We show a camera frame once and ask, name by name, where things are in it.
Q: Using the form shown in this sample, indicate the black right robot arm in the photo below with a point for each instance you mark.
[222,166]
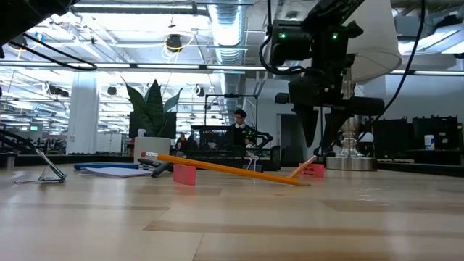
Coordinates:
[326,47]

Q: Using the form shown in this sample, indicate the white shade silver table lamp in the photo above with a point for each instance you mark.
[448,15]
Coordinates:
[377,43]

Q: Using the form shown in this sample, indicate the green plant in white pot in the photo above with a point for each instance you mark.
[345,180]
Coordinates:
[152,148]

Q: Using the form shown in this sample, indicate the white canister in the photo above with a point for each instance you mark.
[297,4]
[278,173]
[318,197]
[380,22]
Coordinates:
[429,142]

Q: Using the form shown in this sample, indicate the black equipment cabinet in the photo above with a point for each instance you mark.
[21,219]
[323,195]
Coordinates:
[446,134]

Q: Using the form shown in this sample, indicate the light blue sticky note pad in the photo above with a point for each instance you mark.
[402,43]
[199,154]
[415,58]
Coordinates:
[116,172]

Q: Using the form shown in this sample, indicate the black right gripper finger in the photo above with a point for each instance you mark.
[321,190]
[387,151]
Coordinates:
[307,123]
[334,127]

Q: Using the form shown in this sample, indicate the person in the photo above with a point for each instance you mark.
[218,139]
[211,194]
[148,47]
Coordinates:
[180,142]
[240,134]

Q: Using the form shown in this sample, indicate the silver ceiling air duct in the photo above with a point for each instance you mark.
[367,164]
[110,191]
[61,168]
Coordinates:
[227,32]

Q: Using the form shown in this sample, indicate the black pen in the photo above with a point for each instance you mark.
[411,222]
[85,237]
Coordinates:
[157,173]
[145,161]

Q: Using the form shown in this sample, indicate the black binder clip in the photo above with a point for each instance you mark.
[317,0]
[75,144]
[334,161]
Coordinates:
[258,167]
[50,162]

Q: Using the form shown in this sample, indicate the white building column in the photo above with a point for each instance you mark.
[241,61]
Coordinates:
[82,116]

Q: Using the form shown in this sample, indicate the black mesh desk organizer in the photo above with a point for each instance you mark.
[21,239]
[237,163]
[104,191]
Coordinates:
[217,156]

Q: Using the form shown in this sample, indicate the pink rubber eraser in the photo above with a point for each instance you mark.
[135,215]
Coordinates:
[318,170]
[185,174]

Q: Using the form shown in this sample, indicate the black metal frame stand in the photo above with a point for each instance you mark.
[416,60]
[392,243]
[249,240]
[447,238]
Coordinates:
[232,95]

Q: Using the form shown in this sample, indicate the small white bottle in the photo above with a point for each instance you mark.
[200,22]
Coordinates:
[142,133]

